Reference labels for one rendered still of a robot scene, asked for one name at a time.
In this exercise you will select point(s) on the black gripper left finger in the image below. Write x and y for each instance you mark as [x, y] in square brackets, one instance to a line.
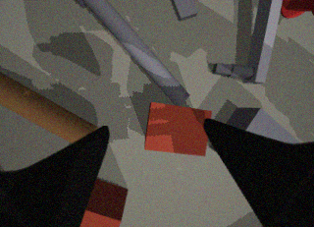
[54, 191]

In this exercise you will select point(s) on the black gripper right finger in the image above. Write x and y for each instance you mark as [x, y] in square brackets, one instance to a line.
[269, 173]

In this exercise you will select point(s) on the black-headed mallet with wooden handle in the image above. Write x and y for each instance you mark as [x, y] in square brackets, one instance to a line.
[42, 111]

